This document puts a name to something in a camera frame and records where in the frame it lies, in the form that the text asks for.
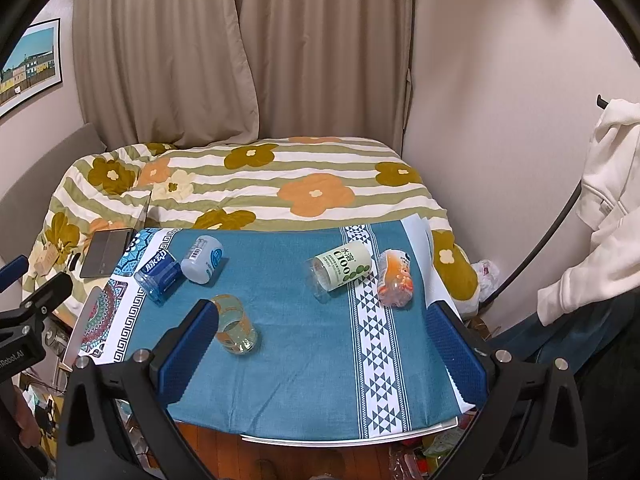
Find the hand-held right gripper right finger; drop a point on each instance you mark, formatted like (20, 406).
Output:
(456, 355)

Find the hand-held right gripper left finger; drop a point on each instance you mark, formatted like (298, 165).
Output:
(189, 355)

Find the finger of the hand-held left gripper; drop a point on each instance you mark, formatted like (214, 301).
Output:
(12, 270)
(47, 292)

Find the clear glass cup orange print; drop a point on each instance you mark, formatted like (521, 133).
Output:
(235, 332)

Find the grey laptop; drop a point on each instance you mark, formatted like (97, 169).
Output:
(106, 252)

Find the white plastic bag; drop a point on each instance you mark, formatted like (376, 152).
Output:
(482, 280)

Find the blue label plastic bottle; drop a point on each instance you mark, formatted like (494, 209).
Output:
(159, 276)

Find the white label plastic bottle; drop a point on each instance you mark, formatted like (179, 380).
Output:
(202, 260)

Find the orange label plastic bottle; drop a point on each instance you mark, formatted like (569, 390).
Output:
(395, 277)

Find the pile of colourful wrappers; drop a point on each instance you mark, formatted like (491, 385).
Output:
(425, 455)

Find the blue jeans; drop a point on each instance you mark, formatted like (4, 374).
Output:
(565, 340)

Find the blue patterned tablecloth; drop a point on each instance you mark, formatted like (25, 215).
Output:
(310, 360)

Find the green label plastic bottle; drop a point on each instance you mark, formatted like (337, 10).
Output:
(342, 267)

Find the black curved pole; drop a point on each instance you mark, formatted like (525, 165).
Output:
(547, 240)

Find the floral striped blanket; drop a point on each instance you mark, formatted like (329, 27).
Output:
(310, 185)

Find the white hoodie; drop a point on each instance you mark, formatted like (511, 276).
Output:
(607, 200)

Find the beige curtain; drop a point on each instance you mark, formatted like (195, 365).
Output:
(330, 50)
(160, 50)

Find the wall poster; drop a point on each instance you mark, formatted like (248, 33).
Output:
(30, 72)

